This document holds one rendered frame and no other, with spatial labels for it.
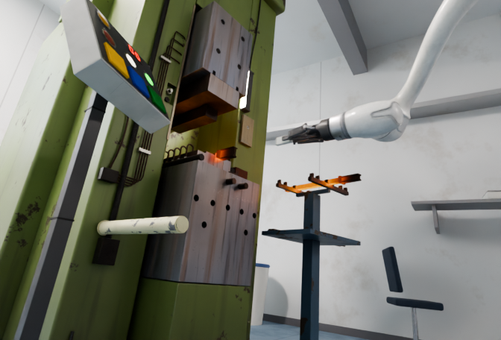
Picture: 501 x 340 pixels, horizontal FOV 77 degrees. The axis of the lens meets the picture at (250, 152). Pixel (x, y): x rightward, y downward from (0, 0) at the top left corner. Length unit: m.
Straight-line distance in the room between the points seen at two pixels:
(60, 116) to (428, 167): 3.67
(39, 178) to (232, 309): 0.99
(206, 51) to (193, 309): 1.08
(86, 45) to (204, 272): 0.84
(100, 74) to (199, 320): 0.87
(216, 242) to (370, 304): 2.96
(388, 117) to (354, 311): 3.30
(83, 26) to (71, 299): 0.82
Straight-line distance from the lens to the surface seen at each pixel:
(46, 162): 1.67
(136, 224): 1.02
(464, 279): 3.97
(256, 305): 3.99
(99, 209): 1.25
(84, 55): 0.91
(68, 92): 1.79
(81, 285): 1.25
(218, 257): 1.30
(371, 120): 1.01
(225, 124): 1.85
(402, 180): 4.17
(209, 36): 1.61
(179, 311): 1.21
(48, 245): 0.95
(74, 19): 1.03
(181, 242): 1.21
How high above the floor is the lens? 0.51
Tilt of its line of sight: 21 degrees up
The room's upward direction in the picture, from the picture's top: 6 degrees clockwise
